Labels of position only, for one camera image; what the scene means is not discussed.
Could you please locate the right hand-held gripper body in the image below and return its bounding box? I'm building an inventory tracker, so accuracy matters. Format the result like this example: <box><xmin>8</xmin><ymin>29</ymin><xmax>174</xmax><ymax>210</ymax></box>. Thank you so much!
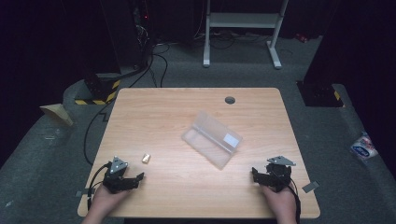
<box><xmin>261</xmin><ymin>155</ymin><xmax>297</xmax><ymax>193</ymax></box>

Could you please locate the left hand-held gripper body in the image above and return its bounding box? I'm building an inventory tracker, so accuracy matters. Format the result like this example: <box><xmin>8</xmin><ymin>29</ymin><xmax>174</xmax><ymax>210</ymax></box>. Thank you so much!
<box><xmin>102</xmin><ymin>155</ymin><xmax>135</xmax><ymax>194</ymax></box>

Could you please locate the clear plastic hinged box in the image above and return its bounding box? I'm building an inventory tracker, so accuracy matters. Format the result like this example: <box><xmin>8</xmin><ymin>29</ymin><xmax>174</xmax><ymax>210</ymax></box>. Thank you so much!
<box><xmin>180</xmin><ymin>110</ymin><xmax>244</xmax><ymax>171</ymax></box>

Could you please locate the person's left hand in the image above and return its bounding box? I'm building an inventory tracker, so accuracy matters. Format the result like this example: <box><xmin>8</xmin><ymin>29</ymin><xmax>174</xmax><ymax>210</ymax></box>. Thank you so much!
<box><xmin>81</xmin><ymin>185</ymin><xmax>132</xmax><ymax>224</ymax></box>

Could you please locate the person's right hand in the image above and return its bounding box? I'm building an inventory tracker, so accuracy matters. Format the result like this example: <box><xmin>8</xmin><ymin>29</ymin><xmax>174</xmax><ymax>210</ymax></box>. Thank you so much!
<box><xmin>261</xmin><ymin>184</ymin><xmax>299</xmax><ymax>224</ymax></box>

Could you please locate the black yellow striped stand base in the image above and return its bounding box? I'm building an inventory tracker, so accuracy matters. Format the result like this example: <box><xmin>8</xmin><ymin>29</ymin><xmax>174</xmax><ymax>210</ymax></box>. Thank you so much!
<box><xmin>74</xmin><ymin>73</ymin><xmax>121</xmax><ymax>106</ymax></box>

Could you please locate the beige cardboard wedge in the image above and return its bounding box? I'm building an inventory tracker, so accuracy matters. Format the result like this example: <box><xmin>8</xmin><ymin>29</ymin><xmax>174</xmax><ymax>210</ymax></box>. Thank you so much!
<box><xmin>39</xmin><ymin>103</ymin><xmax>76</xmax><ymax>127</ymax></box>

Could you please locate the white blue plastic packet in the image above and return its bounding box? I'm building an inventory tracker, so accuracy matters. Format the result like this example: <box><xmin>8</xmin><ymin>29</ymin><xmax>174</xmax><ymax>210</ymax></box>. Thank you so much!
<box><xmin>349</xmin><ymin>131</ymin><xmax>380</xmax><ymax>161</ymax></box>

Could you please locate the dark computer tower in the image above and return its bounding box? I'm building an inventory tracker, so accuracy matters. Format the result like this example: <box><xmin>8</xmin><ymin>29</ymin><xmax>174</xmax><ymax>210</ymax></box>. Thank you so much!
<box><xmin>99</xmin><ymin>0</ymin><xmax>151</xmax><ymax>71</ymax></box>

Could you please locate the white metal stand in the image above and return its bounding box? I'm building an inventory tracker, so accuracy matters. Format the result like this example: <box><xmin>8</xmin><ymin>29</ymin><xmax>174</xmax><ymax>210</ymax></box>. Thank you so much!
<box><xmin>202</xmin><ymin>0</ymin><xmax>290</xmax><ymax>70</ymax></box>

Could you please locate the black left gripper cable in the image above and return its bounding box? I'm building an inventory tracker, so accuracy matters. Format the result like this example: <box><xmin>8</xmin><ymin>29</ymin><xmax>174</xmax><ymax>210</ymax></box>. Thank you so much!
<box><xmin>86</xmin><ymin>161</ymin><xmax>112</xmax><ymax>211</ymax></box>

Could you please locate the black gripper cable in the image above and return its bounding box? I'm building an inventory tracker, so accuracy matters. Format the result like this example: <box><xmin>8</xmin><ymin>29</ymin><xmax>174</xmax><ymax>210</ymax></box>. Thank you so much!
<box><xmin>86</xmin><ymin>161</ymin><xmax>112</xmax><ymax>211</ymax></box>
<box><xmin>287</xmin><ymin>182</ymin><xmax>302</xmax><ymax>224</ymax></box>

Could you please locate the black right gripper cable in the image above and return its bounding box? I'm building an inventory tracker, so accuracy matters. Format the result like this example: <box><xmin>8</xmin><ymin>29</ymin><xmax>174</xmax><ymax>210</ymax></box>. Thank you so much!
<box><xmin>287</xmin><ymin>182</ymin><xmax>302</xmax><ymax>224</ymax></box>

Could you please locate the black floor cable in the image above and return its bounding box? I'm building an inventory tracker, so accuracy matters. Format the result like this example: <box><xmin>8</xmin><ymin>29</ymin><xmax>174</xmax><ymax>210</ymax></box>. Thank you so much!
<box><xmin>82</xmin><ymin>99</ymin><xmax>117</xmax><ymax>166</ymax></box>
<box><xmin>128</xmin><ymin>43</ymin><xmax>172</xmax><ymax>89</ymax></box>

